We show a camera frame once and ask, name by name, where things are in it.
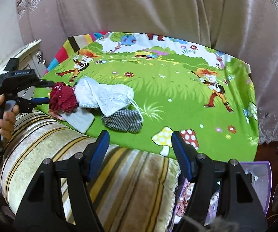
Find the purple storage box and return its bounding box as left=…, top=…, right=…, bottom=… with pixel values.
left=173, top=160, right=272, bottom=226

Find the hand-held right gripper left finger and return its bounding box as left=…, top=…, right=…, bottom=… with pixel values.
left=13, top=130, right=111, bottom=232

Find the red knit hat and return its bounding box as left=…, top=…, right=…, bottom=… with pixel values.
left=48, top=82, right=80, bottom=113

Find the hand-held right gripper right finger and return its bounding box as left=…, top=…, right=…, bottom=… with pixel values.
left=171, top=130, right=268, bottom=232

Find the houndstooth pouch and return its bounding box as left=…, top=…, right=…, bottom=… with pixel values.
left=101, top=109, right=143, bottom=134

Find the pale pink cloth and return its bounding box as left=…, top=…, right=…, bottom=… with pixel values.
left=48, top=111, right=65, bottom=121

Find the white ornate nightstand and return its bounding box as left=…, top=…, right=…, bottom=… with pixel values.
left=0, top=39, right=46, bottom=95

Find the white fluffy cloth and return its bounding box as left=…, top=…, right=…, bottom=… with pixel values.
left=74, top=76, right=107, bottom=109

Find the beige pink curtain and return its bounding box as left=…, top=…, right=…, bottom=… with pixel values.
left=0, top=0, right=278, bottom=151

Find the person's left hand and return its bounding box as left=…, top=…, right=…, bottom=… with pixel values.
left=0, top=94, right=20, bottom=146

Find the green cartoon printed blanket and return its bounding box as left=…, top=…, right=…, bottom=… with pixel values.
left=33, top=32, right=259, bottom=163

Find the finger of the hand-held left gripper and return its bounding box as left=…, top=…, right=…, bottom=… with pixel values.
left=36, top=80, right=55, bottom=89
left=14, top=96, right=50, bottom=113

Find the grey cloth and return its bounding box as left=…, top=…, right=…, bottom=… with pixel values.
left=61, top=108, right=96, bottom=134

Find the white drawstring pouch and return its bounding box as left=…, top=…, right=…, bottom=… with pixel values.
left=97, top=84, right=145, bottom=126

